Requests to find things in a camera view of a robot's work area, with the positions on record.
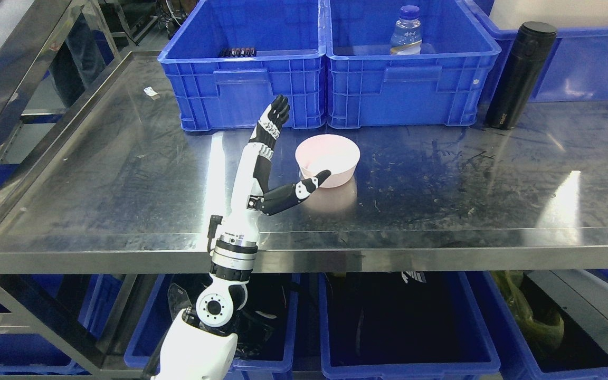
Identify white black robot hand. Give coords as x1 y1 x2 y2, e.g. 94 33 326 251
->
216 94 331 253

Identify pink plastic bowl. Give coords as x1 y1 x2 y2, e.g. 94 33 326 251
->
294 134 361 188

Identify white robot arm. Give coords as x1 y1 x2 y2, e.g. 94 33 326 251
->
151 232 259 379

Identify blue bin under table middle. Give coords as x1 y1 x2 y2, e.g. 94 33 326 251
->
318 271 500 379

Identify blue bin under table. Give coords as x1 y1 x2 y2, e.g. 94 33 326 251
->
318 271 500 379
466 271 608 379
123 273 301 379

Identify steel shelf rack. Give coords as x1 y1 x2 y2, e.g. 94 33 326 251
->
0 1 119 153

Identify blue bin under table left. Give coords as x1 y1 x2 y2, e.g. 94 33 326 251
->
123 273 301 379

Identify small white paper scrap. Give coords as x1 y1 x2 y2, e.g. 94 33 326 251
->
143 87 161 100

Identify left blue crate on table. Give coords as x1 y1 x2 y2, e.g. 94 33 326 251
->
158 1 326 132

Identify blue crate on table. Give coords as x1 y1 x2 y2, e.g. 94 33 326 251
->
158 1 326 132
323 1 500 129

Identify steel work table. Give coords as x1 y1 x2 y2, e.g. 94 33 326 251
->
0 51 608 274

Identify black items in left crate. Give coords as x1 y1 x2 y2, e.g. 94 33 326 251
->
218 46 257 58

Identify clear water bottle blue cap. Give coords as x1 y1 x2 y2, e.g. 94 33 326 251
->
390 5 423 55

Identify right blue crate on table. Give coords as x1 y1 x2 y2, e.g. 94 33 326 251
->
323 1 500 129

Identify blue bin under table right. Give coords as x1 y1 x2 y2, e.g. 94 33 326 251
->
466 271 608 379

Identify black thermos flask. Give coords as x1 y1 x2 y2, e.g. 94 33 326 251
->
484 21 557 130

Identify far right blue crate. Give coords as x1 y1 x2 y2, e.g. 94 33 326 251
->
466 1 608 103

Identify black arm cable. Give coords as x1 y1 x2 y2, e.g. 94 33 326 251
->
206 214 224 254

